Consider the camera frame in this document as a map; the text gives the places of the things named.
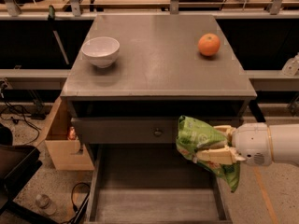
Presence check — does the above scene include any black cables left floor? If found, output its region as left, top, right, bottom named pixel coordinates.
left=0, top=77, right=43, bottom=146

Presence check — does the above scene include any black floor cable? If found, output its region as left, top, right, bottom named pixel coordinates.
left=60, top=181, right=92, bottom=224

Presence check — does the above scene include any white ceramic bowl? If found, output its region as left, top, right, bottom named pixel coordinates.
left=81, top=36, right=120, bottom=68

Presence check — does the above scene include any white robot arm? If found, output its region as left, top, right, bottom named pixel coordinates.
left=195, top=122, right=299, bottom=166

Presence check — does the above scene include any top drawer with knob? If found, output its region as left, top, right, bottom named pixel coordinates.
left=70, top=116, right=245, bottom=145

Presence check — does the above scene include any open middle drawer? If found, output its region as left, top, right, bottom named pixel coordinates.
left=84, top=144, right=233, bottom=224

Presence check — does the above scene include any clear plastic bottle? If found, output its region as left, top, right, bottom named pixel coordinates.
left=35, top=194, right=57, bottom=217

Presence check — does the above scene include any white bracket on rail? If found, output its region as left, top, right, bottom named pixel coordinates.
left=282, top=53, right=299, bottom=77

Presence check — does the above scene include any green handled tool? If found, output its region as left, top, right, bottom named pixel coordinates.
left=48, top=5, right=70, bottom=65

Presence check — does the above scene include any grey wooden drawer cabinet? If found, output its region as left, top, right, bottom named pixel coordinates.
left=60, top=14, right=258, bottom=224

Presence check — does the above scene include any wooden crate on floor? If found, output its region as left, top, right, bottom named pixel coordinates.
left=35, top=98, right=93, bottom=171

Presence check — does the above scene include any green rice chip bag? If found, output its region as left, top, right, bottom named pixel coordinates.
left=176, top=116, right=240, bottom=192

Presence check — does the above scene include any orange fruit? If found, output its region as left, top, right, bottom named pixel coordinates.
left=198, top=34, right=221, bottom=56

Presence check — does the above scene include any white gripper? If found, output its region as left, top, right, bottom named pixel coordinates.
left=192, top=123, right=272, bottom=166

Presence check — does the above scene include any dark chair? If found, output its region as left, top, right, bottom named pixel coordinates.
left=0, top=124, right=58, bottom=224

